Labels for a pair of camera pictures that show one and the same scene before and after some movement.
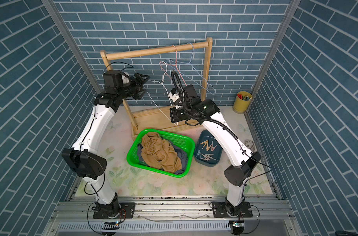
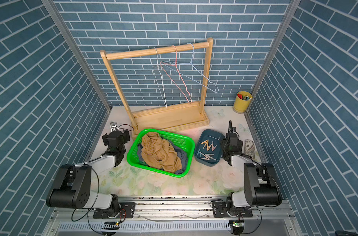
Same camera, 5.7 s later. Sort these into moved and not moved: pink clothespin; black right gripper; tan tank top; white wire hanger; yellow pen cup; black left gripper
Moved: white wire hanger; black right gripper; black left gripper
Not moved: pink clothespin; yellow pen cup; tan tank top
